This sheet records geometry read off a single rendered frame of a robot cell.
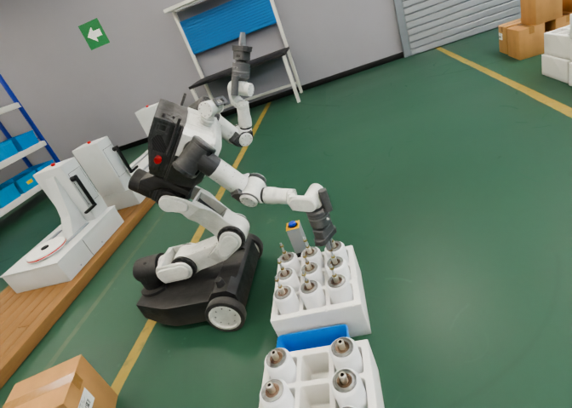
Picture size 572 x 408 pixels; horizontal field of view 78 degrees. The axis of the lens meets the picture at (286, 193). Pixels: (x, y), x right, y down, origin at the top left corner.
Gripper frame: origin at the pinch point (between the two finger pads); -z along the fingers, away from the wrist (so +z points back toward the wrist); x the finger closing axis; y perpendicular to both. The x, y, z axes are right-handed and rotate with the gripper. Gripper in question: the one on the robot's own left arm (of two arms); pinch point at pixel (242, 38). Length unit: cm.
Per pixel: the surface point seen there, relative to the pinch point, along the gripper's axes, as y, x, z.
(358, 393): 35, 114, 99
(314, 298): 13, 75, 99
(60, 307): 75, -94, 181
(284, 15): -307, -311, -64
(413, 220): -76, 69, 87
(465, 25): -482, -100, -70
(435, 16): -449, -134, -79
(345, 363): 30, 105, 99
